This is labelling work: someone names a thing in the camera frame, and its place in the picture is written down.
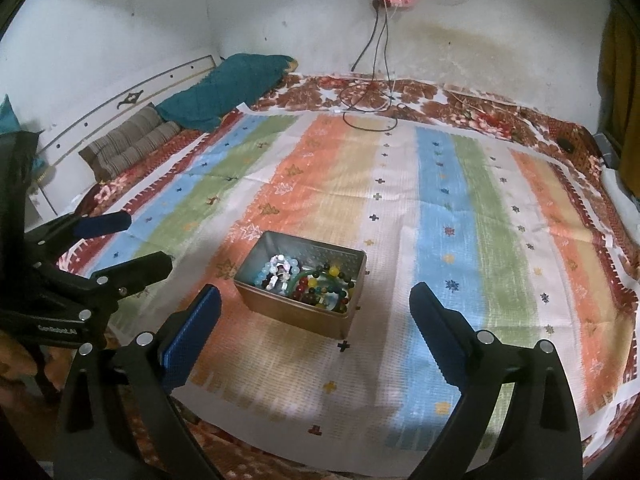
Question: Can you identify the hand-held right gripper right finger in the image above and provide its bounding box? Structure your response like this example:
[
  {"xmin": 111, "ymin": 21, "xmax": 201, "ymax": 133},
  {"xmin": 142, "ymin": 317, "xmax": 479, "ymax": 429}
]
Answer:
[{"xmin": 409, "ymin": 282, "xmax": 585, "ymax": 480}]

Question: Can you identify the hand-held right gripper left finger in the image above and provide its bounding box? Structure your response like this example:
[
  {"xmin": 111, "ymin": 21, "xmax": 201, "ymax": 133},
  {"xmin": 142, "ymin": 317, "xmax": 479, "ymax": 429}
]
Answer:
[{"xmin": 55, "ymin": 284, "xmax": 236, "ymax": 480}]

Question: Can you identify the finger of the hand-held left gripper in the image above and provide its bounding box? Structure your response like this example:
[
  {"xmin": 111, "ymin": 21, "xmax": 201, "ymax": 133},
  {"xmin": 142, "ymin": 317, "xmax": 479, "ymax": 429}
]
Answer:
[
  {"xmin": 22, "ymin": 211, "xmax": 133, "ymax": 261},
  {"xmin": 47, "ymin": 252, "xmax": 174, "ymax": 311}
]

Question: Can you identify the light blue bead bracelet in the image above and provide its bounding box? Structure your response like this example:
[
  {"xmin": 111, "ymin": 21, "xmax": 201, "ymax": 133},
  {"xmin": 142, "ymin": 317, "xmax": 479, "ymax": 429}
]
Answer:
[{"xmin": 252, "ymin": 255, "xmax": 302, "ymax": 292}]

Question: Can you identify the metal tin box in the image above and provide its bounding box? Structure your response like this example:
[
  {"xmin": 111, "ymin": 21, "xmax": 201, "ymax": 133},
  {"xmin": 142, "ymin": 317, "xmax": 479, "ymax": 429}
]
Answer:
[{"xmin": 233, "ymin": 230, "xmax": 368, "ymax": 341}]

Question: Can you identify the white grey bead bracelet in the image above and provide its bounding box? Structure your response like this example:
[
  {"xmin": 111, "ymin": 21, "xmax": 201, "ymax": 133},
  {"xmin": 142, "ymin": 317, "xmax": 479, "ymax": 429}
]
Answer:
[{"xmin": 267, "ymin": 256, "xmax": 302, "ymax": 294}]

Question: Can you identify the multicolour bead bracelet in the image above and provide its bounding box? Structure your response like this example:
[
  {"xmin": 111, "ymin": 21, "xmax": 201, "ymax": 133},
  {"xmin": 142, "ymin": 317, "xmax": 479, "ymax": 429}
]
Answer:
[{"xmin": 300, "ymin": 262, "xmax": 357, "ymax": 314}]

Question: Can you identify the striped pillow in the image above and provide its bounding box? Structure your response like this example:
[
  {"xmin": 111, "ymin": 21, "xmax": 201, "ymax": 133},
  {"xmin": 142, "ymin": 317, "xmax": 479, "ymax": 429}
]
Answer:
[
  {"xmin": 96, "ymin": 121, "xmax": 182, "ymax": 182},
  {"xmin": 79, "ymin": 102, "xmax": 162, "ymax": 167}
]

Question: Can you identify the white bed headboard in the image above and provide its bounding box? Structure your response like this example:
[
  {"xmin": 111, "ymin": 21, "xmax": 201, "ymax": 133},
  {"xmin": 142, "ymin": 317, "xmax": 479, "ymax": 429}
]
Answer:
[{"xmin": 25, "ymin": 54, "xmax": 222, "ymax": 217}]

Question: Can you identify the striped patterned mat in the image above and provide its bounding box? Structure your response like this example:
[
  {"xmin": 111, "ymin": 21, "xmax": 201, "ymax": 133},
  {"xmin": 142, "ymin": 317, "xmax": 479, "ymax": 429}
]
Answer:
[{"xmin": 57, "ymin": 107, "xmax": 640, "ymax": 461}]

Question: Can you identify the green bangle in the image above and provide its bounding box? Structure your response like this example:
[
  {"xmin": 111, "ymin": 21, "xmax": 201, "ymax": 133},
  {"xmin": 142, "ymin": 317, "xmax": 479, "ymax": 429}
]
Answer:
[{"xmin": 290, "ymin": 267, "xmax": 352, "ymax": 302}]

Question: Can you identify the small teal cloth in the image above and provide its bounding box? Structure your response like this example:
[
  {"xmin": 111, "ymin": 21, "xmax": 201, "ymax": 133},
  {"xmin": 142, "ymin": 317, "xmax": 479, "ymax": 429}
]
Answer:
[{"xmin": 0, "ymin": 94, "xmax": 22, "ymax": 137}]

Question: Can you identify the teal blanket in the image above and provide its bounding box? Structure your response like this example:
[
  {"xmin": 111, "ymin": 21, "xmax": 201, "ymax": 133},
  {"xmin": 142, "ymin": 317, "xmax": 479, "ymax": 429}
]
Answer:
[{"xmin": 156, "ymin": 53, "xmax": 300, "ymax": 134}]

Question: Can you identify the white oblong object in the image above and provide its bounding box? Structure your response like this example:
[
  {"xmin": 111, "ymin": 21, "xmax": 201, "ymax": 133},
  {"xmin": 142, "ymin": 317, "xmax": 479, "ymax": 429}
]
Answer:
[{"xmin": 601, "ymin": 166, "xmax": 640, "ymax": 222}]

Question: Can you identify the yellow cloth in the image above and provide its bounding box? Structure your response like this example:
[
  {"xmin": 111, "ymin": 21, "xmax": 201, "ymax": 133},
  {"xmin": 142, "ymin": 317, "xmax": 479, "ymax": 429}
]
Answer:
[{"xmin": 599, "ymin": 9, "xmax": 640, "ymax": 212}]

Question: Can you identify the red bead bracelet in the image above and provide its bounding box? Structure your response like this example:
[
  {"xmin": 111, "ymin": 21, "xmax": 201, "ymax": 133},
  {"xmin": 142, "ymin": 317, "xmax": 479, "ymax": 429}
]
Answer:
[{"xmin": 290, "ymin": 280, "xmax": 322, "ymax": 304}]

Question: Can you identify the short black cable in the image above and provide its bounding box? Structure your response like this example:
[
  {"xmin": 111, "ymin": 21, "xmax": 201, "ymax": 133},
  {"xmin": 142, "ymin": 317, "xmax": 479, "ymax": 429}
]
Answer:
[{"xmin": 350, "ymin": 2, "xmax": 381, "ymax": 74}]

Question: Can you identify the looped black cable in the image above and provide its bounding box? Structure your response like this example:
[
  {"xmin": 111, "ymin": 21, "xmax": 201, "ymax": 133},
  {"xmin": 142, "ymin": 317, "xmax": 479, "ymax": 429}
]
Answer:
[{"xmin": 340, "ymin": 6, "xmax": 401, "ymax": 134}]

